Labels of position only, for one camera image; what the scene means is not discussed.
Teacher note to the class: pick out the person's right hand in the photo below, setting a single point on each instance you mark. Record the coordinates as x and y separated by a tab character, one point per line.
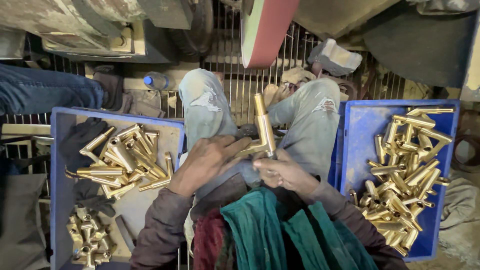
287	172

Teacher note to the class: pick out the person's left hand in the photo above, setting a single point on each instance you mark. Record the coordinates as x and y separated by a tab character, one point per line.
204	161

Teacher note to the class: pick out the person's left fingers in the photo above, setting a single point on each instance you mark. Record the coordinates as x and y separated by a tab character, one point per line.
234	144

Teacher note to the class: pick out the person's right fingers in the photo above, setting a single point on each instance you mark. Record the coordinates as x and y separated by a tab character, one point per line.
268	172

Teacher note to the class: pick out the brass tap body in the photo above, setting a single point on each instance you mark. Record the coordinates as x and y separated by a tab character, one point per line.
264	129

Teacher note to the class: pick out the person's left leg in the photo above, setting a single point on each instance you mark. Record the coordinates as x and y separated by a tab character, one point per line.
204	108

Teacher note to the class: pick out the green scarf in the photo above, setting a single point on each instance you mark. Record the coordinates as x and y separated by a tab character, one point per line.
262	232

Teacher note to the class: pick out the person's right leg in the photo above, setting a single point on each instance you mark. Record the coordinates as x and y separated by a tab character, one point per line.
311	127

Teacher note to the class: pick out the dirty beige rags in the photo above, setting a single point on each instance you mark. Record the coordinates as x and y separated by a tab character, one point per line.
290	82

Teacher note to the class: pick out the bare blue plastic crate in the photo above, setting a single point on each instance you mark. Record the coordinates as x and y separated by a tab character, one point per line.
356	142

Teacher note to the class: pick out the dark red cloth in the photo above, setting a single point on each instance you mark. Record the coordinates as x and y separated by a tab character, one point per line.
208	243

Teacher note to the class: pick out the clear plastic water bottle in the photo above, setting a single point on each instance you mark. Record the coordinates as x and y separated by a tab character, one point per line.
156	81

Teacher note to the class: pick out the blue plastic crate with cardboard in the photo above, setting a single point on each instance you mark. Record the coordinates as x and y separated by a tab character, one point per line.
150	210

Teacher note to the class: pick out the pile of polished brass spouts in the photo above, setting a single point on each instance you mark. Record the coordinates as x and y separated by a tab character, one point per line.
127	161

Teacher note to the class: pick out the red sanding belt wheel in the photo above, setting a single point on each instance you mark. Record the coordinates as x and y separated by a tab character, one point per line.
268	32

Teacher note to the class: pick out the black rubber tyre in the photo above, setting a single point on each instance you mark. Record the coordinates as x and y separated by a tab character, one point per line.
195	26

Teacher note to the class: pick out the grey stone block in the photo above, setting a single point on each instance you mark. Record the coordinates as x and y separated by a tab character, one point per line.
333	58

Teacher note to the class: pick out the heap of unpolished brass spouts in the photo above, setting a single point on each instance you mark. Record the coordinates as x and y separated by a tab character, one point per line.
403	180

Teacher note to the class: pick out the dark flat metal bar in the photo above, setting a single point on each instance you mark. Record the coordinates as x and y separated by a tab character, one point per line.
124	232

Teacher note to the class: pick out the black work glove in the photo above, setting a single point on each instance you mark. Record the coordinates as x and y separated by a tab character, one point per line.
80	140
90	198

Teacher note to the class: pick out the pile of brass valve bodies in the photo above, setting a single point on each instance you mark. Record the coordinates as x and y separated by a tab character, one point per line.
89	238

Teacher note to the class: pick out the crumpled grey cloth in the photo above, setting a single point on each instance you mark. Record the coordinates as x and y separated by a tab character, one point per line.
459	204

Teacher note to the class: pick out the worn machine housing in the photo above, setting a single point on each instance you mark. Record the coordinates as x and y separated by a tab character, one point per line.
75	26

